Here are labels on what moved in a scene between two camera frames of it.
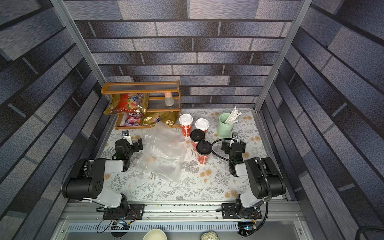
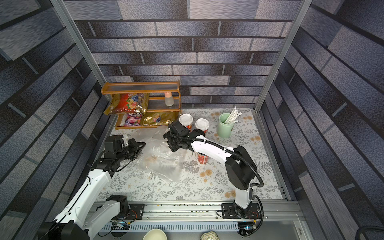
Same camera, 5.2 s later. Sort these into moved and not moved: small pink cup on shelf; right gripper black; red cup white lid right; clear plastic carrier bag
Moved: right gripper black
Not moved: small pink cup on shelf; clear plastic carrier bag; red cup white lid right
